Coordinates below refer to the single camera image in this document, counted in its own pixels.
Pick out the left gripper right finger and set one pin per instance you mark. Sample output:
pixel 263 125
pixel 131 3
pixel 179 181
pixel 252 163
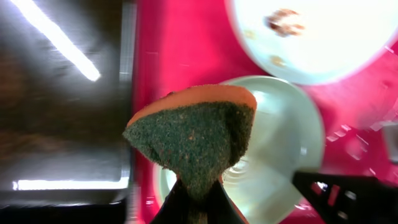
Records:
pixel 219 207

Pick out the red plastic tray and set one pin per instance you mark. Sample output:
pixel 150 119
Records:
pixel 185 43

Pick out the white plate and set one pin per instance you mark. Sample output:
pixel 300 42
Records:
pixel 287 135
pixel 313 42

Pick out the black water tray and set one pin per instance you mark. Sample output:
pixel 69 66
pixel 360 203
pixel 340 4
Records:
pixel 66 81

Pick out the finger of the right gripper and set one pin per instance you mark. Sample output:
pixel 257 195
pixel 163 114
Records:
pixel 349 199

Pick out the orange green sponge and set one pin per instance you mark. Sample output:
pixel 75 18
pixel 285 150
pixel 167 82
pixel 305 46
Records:
pixel 198 133

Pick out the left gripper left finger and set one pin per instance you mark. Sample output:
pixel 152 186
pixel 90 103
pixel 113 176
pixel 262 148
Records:
pixel 176 207

